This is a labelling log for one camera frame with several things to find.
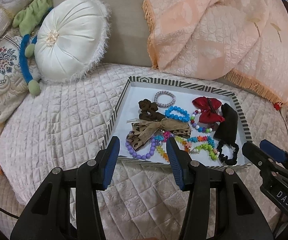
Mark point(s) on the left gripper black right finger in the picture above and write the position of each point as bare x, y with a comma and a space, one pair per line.
183, 172

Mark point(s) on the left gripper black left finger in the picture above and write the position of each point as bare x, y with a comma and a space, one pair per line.
106, 161

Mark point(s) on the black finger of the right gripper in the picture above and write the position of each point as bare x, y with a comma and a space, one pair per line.
259, 158
273, 151

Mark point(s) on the leopard print burlap bow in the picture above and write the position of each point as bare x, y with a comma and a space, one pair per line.
143, 131

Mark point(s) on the red satin bow clip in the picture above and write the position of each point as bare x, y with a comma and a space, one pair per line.
209, 109

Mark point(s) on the black scrunchie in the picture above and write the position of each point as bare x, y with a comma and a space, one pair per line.
228, 153

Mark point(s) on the black velvet bow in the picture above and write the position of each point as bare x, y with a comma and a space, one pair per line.
227, 130

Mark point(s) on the striped black white tray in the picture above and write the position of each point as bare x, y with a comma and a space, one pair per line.
174, 101

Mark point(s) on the quilted beige bedspread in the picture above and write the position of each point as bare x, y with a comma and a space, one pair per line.
65, 126

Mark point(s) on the brown scrunchie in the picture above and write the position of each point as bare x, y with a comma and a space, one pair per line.
149, 111

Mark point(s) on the beige upholstered headboard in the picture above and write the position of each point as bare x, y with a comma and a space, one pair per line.
128, 33

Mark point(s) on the floral embroidered cushion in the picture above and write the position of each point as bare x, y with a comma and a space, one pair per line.
13, 88

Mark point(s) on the round white satin cushion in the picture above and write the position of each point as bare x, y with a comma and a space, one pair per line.
72, 40

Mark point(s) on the peach fringed blanket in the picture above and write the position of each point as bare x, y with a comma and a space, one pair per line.
243, 41

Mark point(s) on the green blue plush toy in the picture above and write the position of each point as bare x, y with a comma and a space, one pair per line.
27, 20

